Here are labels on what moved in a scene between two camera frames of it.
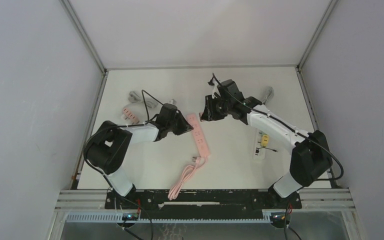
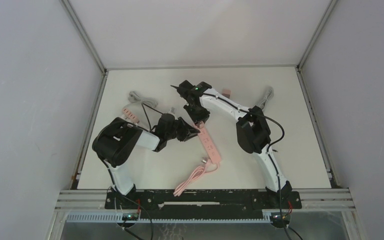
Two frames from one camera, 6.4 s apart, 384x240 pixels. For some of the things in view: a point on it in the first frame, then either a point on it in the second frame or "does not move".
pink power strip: x=203 y=150 to x=210 y=147
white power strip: x=130 y=114 does not move
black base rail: x=202 y=203 does not move
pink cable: x=185 y=176 to x=196 y=173
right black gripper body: x=216 y=108 to x=197 y=114
